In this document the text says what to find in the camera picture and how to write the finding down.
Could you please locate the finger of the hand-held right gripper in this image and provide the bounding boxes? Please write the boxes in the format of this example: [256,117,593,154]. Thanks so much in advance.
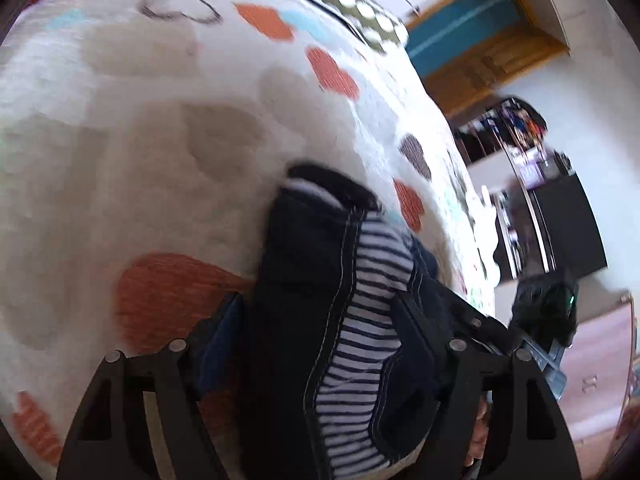
[441,285,517,356]

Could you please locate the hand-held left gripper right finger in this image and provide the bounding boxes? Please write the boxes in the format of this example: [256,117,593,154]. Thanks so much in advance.
[394,294,584,480]

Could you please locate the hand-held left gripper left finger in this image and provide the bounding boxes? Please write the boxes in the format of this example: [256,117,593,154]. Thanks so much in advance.
[56,291,247,480]

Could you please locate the dark pants with striped lining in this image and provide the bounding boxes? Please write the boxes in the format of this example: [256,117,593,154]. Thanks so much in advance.
[239,161,453,480]

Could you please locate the person's right hand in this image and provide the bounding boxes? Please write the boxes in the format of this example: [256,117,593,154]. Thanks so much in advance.
[462,394,495,477]

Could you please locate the light wooden drawer unit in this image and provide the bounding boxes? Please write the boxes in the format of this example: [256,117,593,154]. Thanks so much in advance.
[550,292,637,448]

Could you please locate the black cabinet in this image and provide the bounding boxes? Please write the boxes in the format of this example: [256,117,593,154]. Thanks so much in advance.
[497,152,609,282]

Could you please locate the cluttered shelf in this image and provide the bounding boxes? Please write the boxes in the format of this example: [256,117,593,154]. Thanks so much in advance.
[454,97,551,163]

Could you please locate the white blanket with heart print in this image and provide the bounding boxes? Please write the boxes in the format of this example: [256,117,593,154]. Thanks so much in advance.
[0,0,501,480]

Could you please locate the wooden door with blue panel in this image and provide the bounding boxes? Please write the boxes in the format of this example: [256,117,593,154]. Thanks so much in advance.
[404,0,572,117]

